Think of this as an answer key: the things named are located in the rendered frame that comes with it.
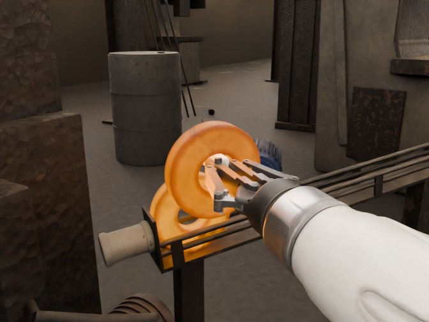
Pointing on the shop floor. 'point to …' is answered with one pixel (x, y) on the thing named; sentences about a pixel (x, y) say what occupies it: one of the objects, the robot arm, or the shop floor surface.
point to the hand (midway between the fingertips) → (214, 161)
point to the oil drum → (145, 105)
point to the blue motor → (269, 154)
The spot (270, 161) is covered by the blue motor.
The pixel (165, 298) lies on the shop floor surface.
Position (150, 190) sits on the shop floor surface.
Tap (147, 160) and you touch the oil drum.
